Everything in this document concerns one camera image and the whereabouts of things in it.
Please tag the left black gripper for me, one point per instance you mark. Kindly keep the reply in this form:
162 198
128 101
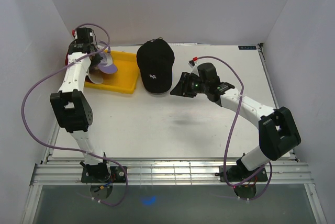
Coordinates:
92 45

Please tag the black baseball cap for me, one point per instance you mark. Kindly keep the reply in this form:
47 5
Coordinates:
155 60

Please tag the red baseball cap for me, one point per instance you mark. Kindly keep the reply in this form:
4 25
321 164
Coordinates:
66 59

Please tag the aluminium frame rail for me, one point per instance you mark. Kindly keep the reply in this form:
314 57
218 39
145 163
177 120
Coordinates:
165 172

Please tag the white baseball cap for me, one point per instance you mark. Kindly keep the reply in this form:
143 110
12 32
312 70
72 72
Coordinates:
95 75

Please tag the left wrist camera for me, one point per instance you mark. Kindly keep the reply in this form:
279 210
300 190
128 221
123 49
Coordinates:
83 33

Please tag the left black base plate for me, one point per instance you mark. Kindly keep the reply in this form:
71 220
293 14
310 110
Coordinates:
102 174

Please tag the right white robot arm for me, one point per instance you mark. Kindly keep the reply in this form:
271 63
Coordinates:
278 133

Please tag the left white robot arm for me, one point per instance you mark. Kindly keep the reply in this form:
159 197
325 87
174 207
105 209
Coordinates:
72 110

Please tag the blue table label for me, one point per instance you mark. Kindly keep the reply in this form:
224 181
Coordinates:
247 47

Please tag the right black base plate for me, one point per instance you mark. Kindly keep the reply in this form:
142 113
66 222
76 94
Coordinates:
236 174

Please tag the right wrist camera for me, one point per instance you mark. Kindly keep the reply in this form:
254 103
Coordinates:
194 63

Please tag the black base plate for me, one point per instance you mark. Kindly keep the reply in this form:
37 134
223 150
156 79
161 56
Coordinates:
236 174
102 174

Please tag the yellow plastic tray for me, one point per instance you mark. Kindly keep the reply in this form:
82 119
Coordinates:
125 79

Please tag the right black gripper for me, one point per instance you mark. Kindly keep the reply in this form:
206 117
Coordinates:
180 89

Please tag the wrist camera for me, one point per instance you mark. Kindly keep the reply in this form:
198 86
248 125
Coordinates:
194 63
83 33

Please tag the purple visor cap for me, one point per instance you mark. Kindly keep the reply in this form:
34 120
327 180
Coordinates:
106 64

